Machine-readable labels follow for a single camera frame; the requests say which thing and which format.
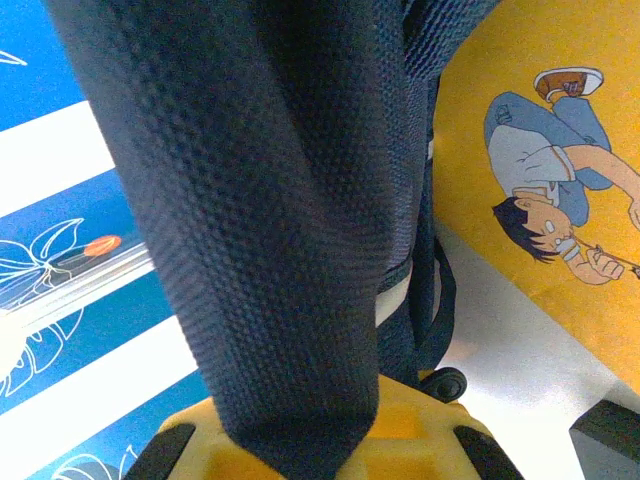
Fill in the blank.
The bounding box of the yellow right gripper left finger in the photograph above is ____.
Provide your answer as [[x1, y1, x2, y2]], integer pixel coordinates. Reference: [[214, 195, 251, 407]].
[[124, 397, 281, 480]]

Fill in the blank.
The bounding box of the navy blue backpack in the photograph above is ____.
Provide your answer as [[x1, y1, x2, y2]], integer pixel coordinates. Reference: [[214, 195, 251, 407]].
[[44, 0, 501, 480]]

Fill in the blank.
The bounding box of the yellow-green cartoon notebook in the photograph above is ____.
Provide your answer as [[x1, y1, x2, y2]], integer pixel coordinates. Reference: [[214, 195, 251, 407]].
[[432, 0, 640, 396]]

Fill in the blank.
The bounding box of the black pencil case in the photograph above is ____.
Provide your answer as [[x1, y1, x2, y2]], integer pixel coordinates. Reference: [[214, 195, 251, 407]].
[[568, 398, 640, 467]]

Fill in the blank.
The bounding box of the aluminium frame post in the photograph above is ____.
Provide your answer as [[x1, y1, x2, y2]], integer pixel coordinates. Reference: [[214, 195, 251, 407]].
[[0, 239, 156, 331]]

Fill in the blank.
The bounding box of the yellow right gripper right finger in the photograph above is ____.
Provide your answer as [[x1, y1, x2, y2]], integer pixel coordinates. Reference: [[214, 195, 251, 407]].
[[339, 372, 524, 480]]

